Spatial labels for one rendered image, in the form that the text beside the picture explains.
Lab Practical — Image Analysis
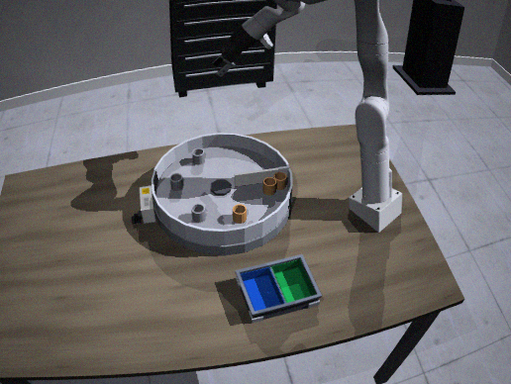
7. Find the bronze bushing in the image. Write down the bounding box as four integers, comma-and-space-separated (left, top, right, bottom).
262, 177, 276, 196
233, 204, 247, 224
273, 172, 286, 190

